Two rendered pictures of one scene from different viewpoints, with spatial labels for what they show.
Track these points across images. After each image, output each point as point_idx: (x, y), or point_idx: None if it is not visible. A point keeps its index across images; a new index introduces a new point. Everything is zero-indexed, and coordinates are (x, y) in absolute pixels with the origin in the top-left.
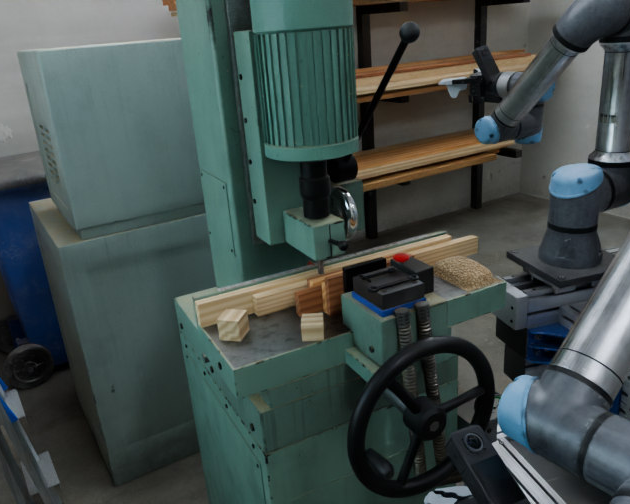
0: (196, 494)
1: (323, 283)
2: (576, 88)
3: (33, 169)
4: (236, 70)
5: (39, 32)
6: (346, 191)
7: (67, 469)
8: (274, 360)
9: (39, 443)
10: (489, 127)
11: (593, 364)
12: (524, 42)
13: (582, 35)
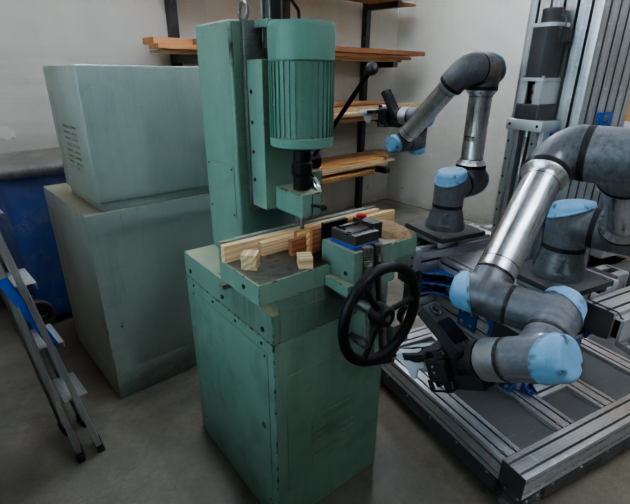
0: (185, 399)
1: (308, 233)
2: None
3: (43, 161)
4: (247, 87)
5: (40, 55)
6: (314, 176)
7: None
8: (283, 280)
9: (52, 373)
10: (395, 141)
11: (505, 260)
12: None
13: (459, 83)
